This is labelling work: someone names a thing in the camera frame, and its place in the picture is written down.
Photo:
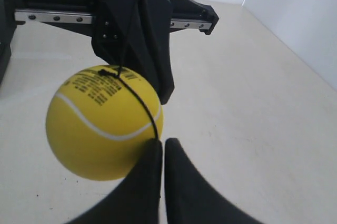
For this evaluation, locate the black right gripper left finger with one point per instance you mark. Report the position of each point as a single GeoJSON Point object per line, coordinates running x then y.
{"type": "Point", "coordinates": [136, 199]}

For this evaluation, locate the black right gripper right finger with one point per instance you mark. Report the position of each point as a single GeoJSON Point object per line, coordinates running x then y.
{"type": "Point", "coordinates": [189, 197]}

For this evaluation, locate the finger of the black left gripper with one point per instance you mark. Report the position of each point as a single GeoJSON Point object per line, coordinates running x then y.
{"type": "Point", "coordinates": [150, 42]}

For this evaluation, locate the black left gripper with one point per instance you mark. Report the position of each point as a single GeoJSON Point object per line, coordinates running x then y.
{"type": "Point", "coordinates": [107, 22]}

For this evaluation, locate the yellow tennis ball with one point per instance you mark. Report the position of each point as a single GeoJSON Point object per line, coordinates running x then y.
{"type": "Point", "coordinates": [100, 120]}

